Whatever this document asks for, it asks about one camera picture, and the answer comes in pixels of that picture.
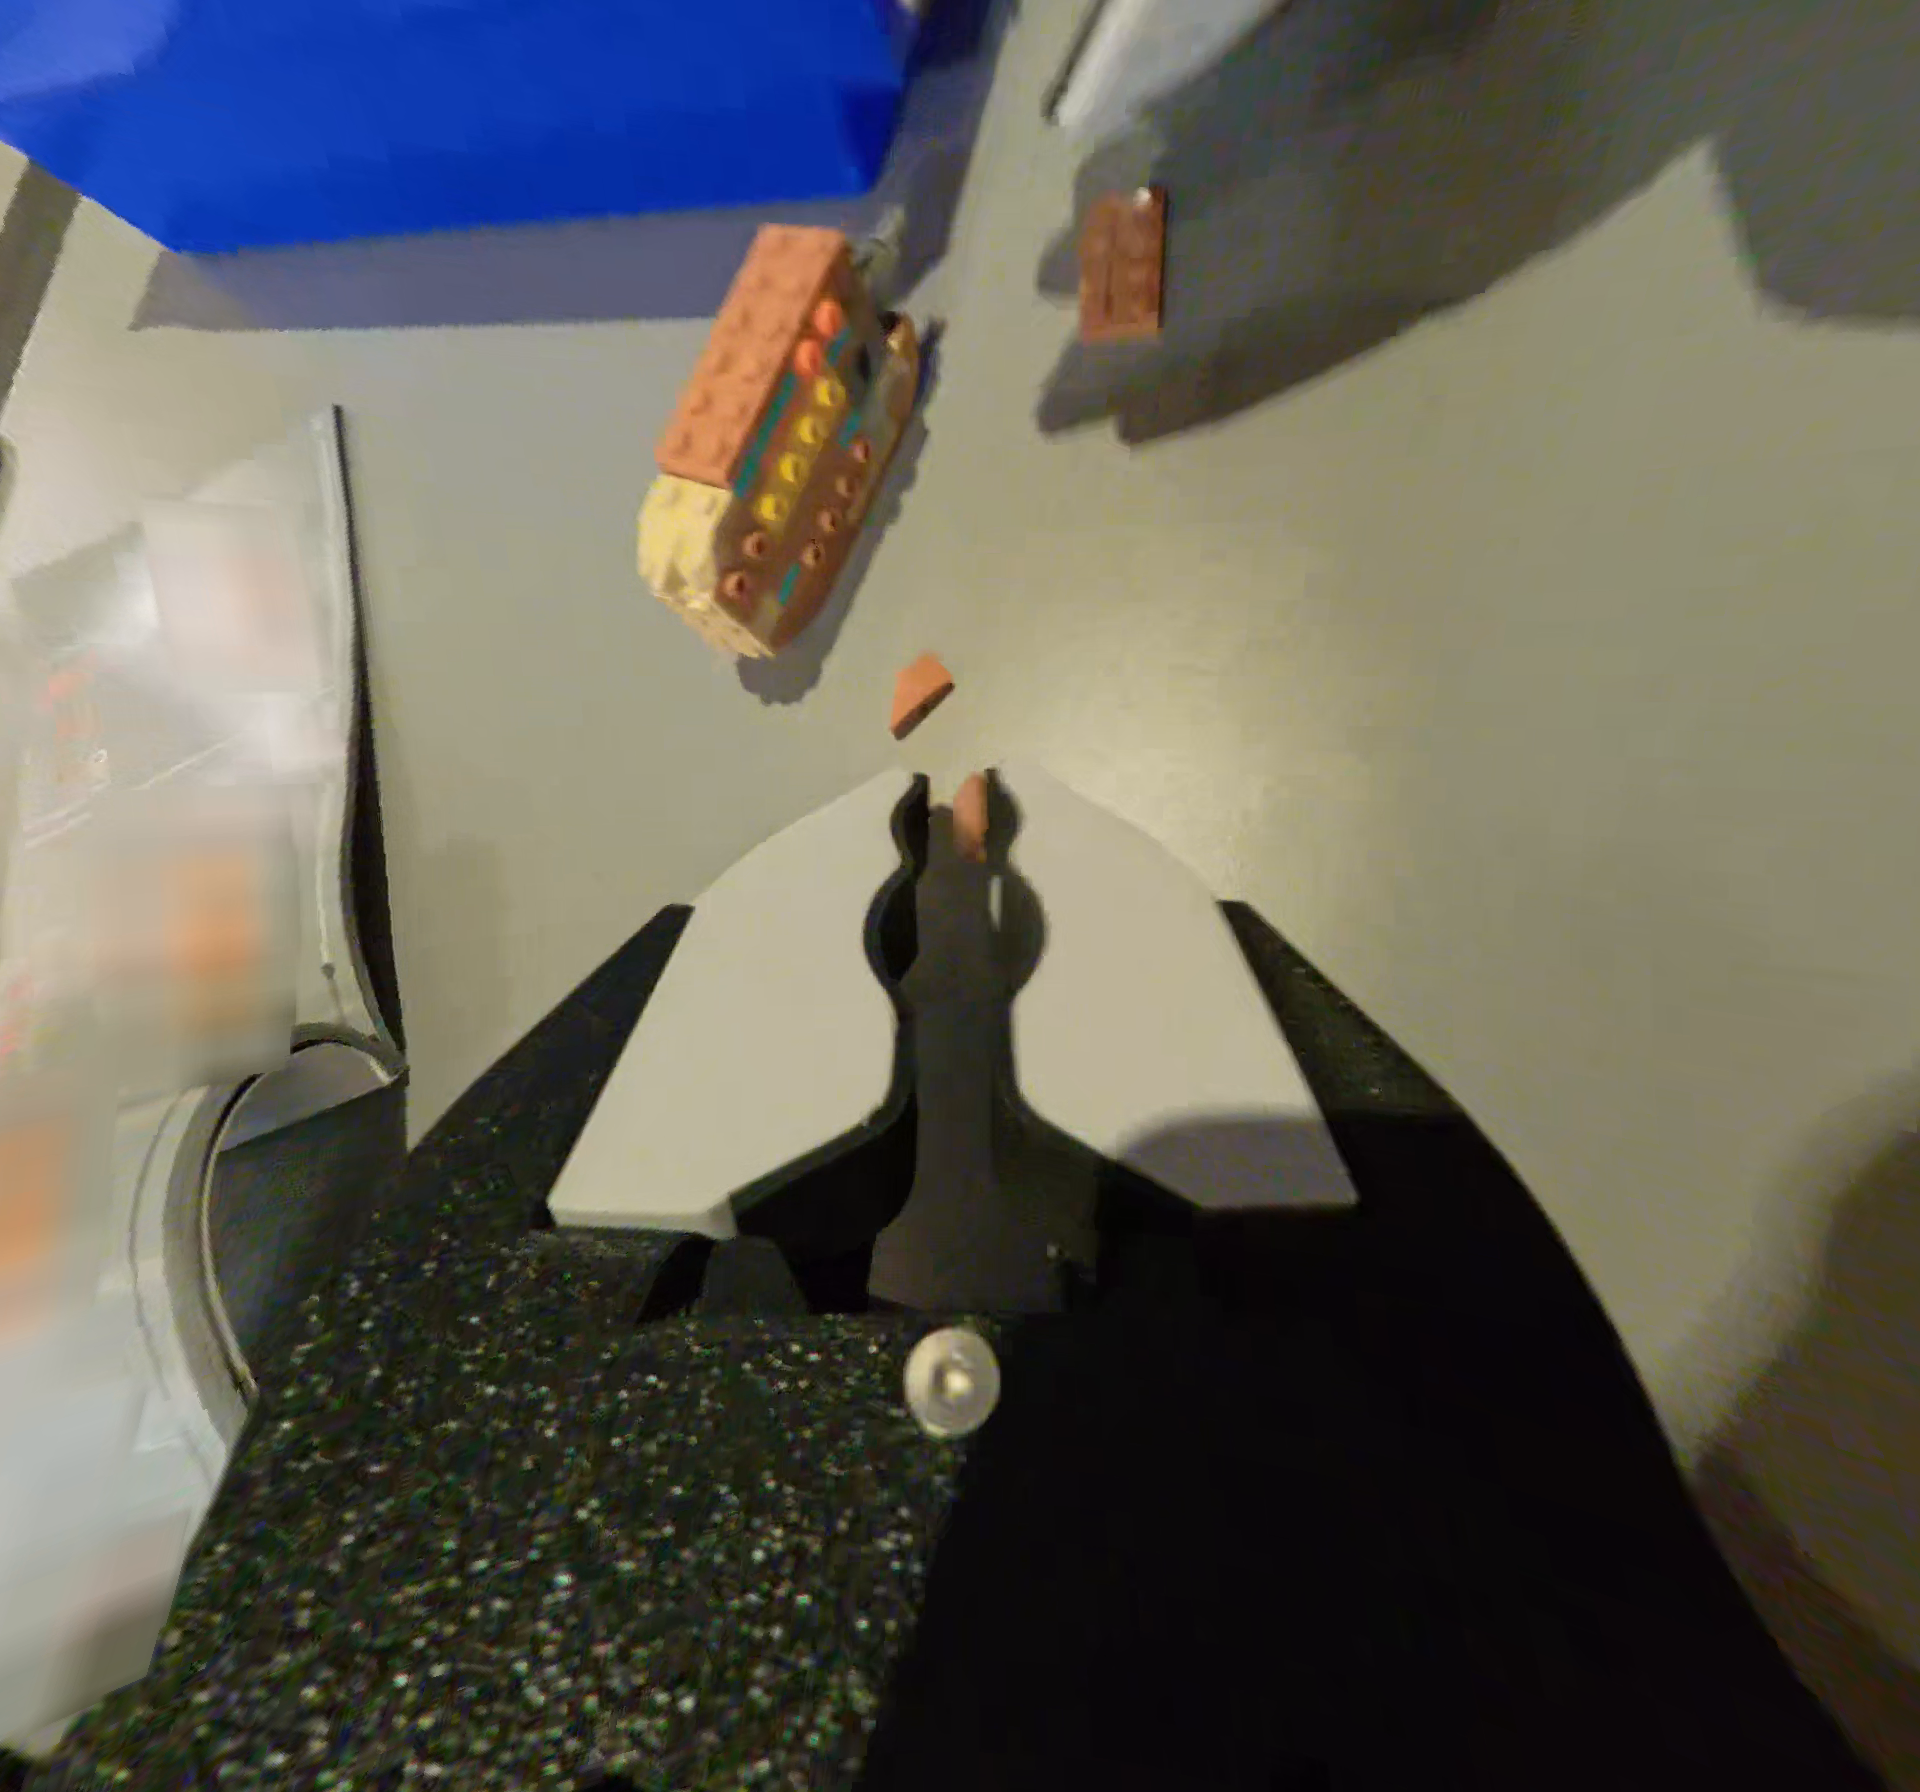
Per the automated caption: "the blue plastic parts bin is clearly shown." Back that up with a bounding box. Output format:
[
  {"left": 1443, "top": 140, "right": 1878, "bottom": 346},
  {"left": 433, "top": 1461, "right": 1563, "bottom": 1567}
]
[{"left": 0, "top": 0, "right": 916, "bottom": 256}]

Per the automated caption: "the toy brick instruction booklet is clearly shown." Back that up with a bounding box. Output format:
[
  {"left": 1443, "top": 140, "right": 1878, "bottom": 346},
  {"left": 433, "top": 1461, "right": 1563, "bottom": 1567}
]
[{"left": 0, "top": 404, "right": 415, "bottom": 1749}]

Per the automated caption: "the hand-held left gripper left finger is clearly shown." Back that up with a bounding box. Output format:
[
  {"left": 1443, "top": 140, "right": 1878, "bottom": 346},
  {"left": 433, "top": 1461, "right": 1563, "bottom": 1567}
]
[{"left": 548, "top": 768, "right": 925, "bottom": 1238}]

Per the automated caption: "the brown tan toy brick assembly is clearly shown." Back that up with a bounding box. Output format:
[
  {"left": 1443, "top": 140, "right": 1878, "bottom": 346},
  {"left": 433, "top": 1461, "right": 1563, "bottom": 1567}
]
[{"left": 639, "top": 209, "right": 925, "bottom": 661}]

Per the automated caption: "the brown toy brick plate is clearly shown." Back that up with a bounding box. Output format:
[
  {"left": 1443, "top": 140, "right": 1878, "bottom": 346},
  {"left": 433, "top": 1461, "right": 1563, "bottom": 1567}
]
[{"left": 1079, "top": 187, "right": 1172, "bottom": 346}]

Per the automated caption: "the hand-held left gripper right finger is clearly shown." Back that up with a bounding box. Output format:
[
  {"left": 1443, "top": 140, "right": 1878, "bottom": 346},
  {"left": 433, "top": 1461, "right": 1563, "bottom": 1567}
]
[{"left": 991, "top": 764, "right": 1358, "bottom": 1212}]

